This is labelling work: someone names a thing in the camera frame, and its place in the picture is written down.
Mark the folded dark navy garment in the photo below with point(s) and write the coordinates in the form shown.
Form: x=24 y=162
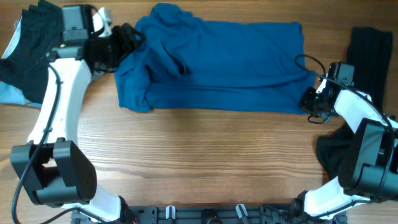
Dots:
x=27 y=66

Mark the blue polo shirt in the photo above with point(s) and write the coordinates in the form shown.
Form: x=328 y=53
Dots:
x=189 y=63

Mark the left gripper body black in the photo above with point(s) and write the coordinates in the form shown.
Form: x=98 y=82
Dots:
x=121 y=42

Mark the folded light blue garment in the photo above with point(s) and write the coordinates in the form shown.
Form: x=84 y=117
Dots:
x=9 y=93

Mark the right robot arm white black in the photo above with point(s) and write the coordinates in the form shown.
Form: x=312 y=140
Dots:
x=368 y=169

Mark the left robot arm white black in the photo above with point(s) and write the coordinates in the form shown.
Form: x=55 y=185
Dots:
x=52 y=170

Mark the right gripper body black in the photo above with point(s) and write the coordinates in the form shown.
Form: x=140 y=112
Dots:
x=310 y=101

